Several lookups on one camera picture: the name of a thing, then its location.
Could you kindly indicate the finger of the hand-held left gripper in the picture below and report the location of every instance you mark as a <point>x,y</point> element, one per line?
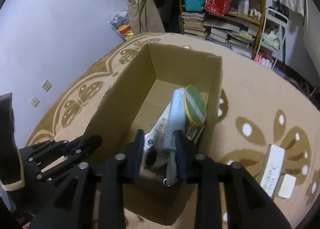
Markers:
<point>91,144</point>
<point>50,150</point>

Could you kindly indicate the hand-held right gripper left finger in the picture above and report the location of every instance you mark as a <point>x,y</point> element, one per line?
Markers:
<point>139,156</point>

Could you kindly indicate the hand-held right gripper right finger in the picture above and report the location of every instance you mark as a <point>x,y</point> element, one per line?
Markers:
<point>180,156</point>

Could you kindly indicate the white remote control yellow print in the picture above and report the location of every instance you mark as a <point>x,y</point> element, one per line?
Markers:
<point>157,135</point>

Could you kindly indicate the pale grey remote control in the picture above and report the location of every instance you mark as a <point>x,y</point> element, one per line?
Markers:
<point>176,119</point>

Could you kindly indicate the brown cardboard box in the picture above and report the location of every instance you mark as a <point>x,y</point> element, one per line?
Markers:
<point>120,94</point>

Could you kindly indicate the white power strip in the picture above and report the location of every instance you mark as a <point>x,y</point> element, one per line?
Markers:
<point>272,169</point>

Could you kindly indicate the small white adapter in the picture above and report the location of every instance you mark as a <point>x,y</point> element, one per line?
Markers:
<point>287,186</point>

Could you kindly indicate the bag of plush toys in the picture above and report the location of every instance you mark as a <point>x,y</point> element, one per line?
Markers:
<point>121,25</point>

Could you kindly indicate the row of small white bottles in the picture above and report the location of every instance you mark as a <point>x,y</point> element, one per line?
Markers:
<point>263,60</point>

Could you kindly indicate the stacks of books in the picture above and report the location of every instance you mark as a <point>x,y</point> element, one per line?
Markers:
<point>230,35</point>

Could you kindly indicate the stack of books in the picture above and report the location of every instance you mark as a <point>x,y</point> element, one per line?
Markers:
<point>193,25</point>

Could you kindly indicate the black stand legs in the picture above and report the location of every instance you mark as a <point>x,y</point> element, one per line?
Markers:
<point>302,87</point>

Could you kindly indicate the beige coat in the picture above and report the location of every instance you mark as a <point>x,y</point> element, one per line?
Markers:
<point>143,11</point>

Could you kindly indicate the green tissue packs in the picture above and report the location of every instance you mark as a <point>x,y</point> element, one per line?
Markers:
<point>271,40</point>

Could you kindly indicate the dark hanging clothes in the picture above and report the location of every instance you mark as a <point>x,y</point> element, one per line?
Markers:
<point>168,6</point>

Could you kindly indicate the white bottle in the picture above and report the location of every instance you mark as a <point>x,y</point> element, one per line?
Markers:
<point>246,6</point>

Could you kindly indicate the tall clear bottle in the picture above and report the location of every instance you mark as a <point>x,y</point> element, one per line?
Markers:
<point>241,3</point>

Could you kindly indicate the white metal cart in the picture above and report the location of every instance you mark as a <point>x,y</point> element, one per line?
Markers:
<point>275,11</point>

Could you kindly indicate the white duvet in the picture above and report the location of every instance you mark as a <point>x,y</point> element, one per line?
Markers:
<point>312,23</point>

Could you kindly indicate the white wall socket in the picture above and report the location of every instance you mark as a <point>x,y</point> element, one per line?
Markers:
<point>34,102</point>
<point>46,85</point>

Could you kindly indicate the dark picture frame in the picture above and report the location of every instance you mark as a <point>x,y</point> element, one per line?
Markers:
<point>280,8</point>

